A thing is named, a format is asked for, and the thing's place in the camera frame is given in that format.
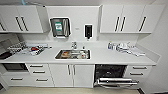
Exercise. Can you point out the stack of white dishes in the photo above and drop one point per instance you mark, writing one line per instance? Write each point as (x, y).
(123, 46)

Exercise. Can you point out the steel sink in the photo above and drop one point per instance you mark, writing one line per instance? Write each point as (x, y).
(72, 54)

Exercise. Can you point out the built-in black microwave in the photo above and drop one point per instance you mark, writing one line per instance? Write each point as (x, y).
(13, 67)

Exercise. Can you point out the white wall cabinet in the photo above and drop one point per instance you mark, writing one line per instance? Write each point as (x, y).
(23, 18)
(131, 18)

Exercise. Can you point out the blue dish soap bottle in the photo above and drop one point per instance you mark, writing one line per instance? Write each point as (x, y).
(110, 45)

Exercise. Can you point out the chrome faucet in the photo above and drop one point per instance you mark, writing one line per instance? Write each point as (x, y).
(74, 45)

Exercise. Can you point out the silver paper towel dispenser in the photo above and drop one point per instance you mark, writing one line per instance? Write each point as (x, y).
(60, 27)

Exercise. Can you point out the open steel dishwasher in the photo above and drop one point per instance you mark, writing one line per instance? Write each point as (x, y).
(115, 75)

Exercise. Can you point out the white cup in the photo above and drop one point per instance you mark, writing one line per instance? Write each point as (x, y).
(82, 53)

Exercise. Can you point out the orange bowl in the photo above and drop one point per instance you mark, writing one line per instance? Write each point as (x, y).
(66, 53)

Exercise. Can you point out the black soap dispenser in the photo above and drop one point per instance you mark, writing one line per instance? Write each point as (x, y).
(88, 31)

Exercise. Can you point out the white counter cabinet row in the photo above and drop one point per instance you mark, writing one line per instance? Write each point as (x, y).
(66, 75)

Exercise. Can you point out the dish drying rack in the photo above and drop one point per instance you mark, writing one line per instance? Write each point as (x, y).
(30, 49)

